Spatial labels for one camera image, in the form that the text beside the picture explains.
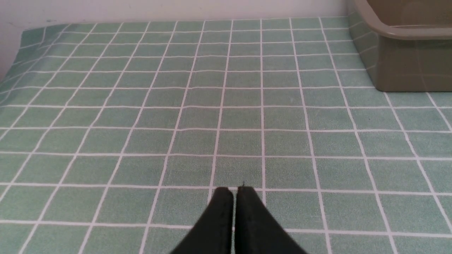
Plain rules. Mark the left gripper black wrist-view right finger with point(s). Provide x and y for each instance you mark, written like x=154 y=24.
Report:
x=256 y=230

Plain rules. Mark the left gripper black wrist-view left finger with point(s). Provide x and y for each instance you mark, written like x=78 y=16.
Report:
x=212 y=233

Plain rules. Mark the green checkered tablecloth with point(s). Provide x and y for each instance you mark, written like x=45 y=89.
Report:
x=114 y=137

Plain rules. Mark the olive green plastic bin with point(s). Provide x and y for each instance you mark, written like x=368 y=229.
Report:
x=405 y=45

